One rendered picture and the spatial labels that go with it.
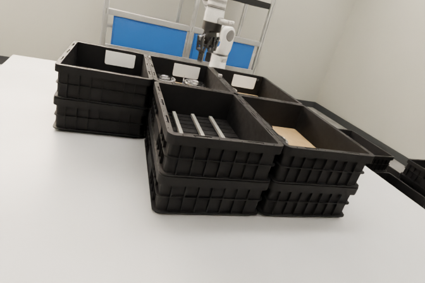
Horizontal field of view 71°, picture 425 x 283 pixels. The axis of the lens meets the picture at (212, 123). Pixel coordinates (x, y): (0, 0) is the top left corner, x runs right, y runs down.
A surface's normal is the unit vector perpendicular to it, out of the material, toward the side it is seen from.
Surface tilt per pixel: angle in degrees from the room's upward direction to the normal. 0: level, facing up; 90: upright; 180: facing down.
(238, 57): 90
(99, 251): 0
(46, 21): 90
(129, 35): 90
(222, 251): 0
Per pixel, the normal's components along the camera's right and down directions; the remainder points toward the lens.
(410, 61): -0.92, -0.09
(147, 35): 0.32, 0.43
